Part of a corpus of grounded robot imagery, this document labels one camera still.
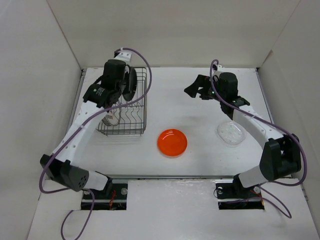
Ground grey wire dish rack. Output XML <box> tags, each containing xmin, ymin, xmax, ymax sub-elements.
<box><xmin>96</xmin><ymin>67</ymin><xmax>148</xmax><ymax>136</ymax></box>

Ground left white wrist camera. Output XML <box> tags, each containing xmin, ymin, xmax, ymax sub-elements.
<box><xmin>114</xmin><ymin>49</ymin><xmax>132</xmax><ymax>64</ymax></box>

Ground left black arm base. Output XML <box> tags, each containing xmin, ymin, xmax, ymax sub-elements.
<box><xmin>91</xmin><ymin>180</ymin><xmax>128</xmax><ymax>211</ymax></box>

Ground orange plate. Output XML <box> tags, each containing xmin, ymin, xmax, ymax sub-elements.
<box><xmin>157</xmin><ymin>128</ymin><xmax>188</xmax><ymax>158</ymax></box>

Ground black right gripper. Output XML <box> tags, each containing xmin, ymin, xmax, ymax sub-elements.
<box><xmin>183</xmin><ymin>74</ymin><xmax>225</xmax><ymax>103</ymax></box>

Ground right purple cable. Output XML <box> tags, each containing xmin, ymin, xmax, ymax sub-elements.
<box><xmin>209</xmin><ymin>59</ymin><xmax>308</xmax><ymax>219</ymax></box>

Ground clear plastic dish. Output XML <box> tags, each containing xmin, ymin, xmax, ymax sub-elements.
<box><xmin>217</xmin><ymin>121</ymin><xmax>247</xmax><ymax>147</ymax></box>

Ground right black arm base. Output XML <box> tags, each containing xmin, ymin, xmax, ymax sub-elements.
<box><xmin>214</xmin><ymin>181</ymin><xmax>265</xmax><ymax>210</ymax></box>

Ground white plate red characters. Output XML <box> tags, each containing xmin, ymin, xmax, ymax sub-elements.
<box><xmin>105</xmin><ymin>108</ymin><xmax>122</xmax><ymax>126</ymax></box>

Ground green rimmed white plate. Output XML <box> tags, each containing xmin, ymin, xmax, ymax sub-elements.
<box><xmin>101</xmin><ymin>117</ymin><xmax>108</xmax><ymax>126</ymax></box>

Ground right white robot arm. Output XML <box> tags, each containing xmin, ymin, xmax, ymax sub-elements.
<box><xmin>184</xmin><ymin>72</ymin><xmax>302</xmax><ymax>200</ymax></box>

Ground black small plate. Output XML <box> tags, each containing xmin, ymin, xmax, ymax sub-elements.
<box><xmin>122</xmin><ymin>66</ymin><xmax>137</xmax><ymax>102</ymax></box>

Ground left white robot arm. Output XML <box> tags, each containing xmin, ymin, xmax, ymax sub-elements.
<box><xmin>39</xmin><ymin>57</ymin><xmax>137</xmax><ymax>199</ymax></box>

